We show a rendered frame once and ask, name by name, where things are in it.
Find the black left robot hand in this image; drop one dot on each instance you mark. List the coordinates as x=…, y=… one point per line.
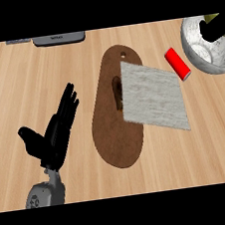
x=55, y=135

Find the brown wooden cutting board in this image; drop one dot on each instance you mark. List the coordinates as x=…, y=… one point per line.
x=111, y=131

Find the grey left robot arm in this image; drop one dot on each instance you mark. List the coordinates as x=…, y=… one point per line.
x=48, y=193

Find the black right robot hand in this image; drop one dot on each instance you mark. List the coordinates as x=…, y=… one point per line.
x=214, y=30

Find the yellow lemon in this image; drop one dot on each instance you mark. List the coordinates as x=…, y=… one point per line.
x=211, y=17

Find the white marble bowl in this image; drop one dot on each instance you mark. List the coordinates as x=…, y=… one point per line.
x=195, y=36

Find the red can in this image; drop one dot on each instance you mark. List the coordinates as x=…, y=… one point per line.
x=177, y=63

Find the grey woven placemat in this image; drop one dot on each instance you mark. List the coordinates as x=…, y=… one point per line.
x=154, y=95

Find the grey flat appliance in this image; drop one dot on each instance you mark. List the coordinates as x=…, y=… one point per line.
x=58, y=39

